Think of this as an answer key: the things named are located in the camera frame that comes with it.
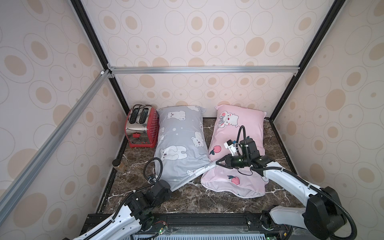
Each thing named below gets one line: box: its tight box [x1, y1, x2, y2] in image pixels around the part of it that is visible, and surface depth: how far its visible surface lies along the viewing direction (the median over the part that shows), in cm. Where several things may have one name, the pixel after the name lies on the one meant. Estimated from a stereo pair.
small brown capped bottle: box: [112, 158, 127, 174], surface depth 87 cm
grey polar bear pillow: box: [154, 105, 212, 192], surface depth 87 cm
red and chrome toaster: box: [125, 104, 160, 148], surface depth 102 cm
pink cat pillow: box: [201, 105, 269, 199], surface depth 87 cm
